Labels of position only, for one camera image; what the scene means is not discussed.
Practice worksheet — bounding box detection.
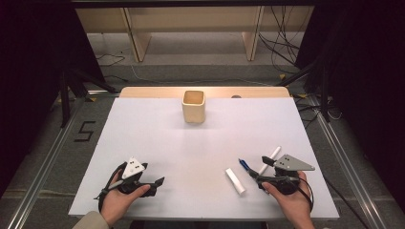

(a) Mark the cream square cup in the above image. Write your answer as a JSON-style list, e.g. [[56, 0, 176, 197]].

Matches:
[[181, 90, 206, 124]]

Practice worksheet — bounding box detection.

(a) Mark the aluminium floor rail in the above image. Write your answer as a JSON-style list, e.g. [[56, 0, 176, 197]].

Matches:
[[6, 94, 89, 229], [305, 94, 389, 229]]

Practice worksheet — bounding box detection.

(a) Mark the light wooden desk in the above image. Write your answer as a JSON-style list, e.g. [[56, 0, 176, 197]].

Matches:
[[75, 6, 315, 63]]

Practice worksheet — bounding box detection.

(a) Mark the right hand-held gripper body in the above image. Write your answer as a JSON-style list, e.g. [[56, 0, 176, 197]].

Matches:
[[268, 154, 316, 196]]

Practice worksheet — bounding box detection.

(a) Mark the black curtain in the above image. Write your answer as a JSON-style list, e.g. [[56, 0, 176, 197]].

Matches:
[[294, 0, 405, 204], [0, 0, 107, 198]]

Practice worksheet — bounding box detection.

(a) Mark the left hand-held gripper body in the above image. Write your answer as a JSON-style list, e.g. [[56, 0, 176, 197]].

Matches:
[[117, 156, 158, 198]]

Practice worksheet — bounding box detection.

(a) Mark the person's right hand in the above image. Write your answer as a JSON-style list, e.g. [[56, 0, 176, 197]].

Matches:
[[261, 171, 316, 229]]

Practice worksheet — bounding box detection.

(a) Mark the blue pen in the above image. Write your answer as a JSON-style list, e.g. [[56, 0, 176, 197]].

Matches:
[[238, 158, 253, 173]]

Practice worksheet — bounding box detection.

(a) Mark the thin black floor cable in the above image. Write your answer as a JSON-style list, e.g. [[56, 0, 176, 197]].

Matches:
[[96, 52, 126, 68]]

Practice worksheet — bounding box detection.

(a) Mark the long white pen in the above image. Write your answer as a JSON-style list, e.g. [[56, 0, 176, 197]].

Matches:
[[258, 145, 283, 176]]

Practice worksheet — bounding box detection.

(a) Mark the hand-held gripper cable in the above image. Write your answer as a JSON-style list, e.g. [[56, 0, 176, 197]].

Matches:
[[297, 177, 315, 213], [93, 161, 128, 213]]

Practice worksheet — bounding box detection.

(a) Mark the wooden table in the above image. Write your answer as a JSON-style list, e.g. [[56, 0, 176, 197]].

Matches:
[[118, 86, 291, 99]]

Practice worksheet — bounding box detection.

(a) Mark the bundle of black cables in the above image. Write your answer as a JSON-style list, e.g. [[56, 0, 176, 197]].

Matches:
[[257, 6, 309, 74]]

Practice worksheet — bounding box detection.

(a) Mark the right hand-held gripper cable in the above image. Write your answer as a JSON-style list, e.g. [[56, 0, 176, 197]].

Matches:
[[297, 177, 315, 213]]

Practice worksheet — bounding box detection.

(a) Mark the person's left hand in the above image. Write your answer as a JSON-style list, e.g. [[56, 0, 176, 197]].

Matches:
[[99, 170, 151, 227]]

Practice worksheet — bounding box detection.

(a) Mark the left hand-held gripper cable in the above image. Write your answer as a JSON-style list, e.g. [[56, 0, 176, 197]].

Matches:
[[93, 161, 128, 213]]

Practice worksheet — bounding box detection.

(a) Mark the black metal stand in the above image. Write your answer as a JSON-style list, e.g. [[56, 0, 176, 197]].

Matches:
[[58, 68, 119, 129], [276, 56, 332, 123]]

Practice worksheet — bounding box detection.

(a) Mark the thick black floor cable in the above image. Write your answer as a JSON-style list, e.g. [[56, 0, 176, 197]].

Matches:
[[322, 174, 371, 229]]

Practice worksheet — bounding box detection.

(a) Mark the short white tube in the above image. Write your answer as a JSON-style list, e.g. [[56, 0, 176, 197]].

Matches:
[[224, 168, 247, 196]]

